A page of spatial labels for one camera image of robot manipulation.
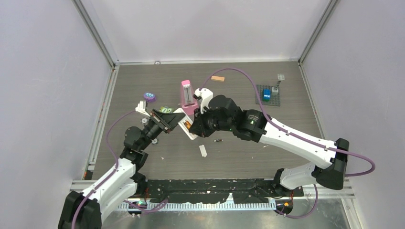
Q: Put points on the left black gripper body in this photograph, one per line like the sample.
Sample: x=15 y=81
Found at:
x=152 y=130

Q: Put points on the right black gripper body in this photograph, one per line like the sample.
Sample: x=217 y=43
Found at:
x=225 y=125

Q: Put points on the white remote control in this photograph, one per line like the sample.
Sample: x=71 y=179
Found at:
x=181 y=123

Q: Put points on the white battery cover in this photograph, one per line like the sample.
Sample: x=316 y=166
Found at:
x=203 y=151

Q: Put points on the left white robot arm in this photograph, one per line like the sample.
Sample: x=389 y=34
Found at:
x=89 y=208

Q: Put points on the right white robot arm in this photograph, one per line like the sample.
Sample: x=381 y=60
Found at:
x=326 y=167

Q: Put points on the green monster toy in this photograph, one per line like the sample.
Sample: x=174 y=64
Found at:
x=165 y=109

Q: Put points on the pink metronome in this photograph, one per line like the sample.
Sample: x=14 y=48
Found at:
x=188 y=102

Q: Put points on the purple round toy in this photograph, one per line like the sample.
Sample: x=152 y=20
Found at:
x=149 y=97

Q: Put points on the wooden block far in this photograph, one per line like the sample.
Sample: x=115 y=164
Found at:
x=217 y=78

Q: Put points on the blue lego brick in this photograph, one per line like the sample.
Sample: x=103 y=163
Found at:
x=266 y=95

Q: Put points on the grey lego baseplate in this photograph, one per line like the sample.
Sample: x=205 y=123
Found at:
x=275 y=99

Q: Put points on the grey lego tower piece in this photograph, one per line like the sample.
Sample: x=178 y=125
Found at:
x=275 y=89

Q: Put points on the small grey lego plate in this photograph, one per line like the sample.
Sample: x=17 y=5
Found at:
x=280 y=77

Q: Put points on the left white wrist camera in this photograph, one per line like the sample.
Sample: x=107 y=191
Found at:
x=142 y=108

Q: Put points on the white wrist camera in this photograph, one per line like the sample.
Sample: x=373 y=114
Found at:
x=204 y=96
x=142 y=108

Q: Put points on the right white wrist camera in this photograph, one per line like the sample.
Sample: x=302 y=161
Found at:
x=204 y=96

